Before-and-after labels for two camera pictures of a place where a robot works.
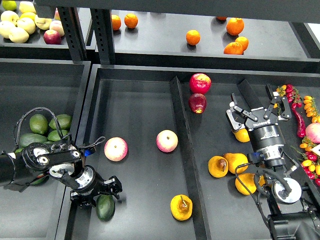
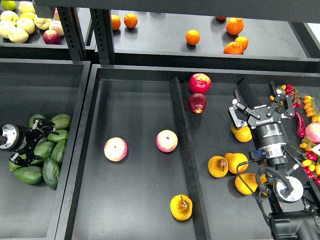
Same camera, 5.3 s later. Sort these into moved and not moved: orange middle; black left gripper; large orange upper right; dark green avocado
Moved: dark green avocado; black left gripper
Not moved: large orange upper right; orange middle
